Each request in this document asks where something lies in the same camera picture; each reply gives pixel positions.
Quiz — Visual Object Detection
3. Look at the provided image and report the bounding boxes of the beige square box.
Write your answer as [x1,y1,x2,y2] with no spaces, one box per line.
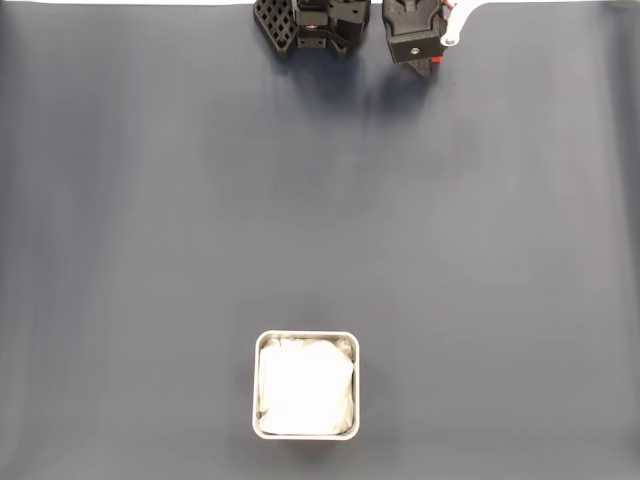
[252,329,361,441]

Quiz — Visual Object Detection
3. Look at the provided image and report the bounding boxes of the white crumpled tissue paper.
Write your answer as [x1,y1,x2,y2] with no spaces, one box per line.
[257,337,357,436]

